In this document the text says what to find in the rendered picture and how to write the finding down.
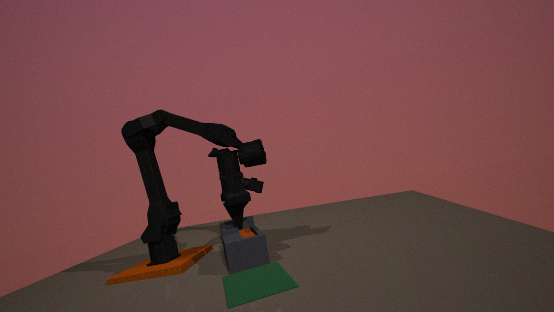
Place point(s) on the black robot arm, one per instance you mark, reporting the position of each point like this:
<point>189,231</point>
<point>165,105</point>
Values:
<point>163,214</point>

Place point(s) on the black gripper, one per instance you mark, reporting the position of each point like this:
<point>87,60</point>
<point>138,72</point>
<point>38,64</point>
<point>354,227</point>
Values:
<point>235,199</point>

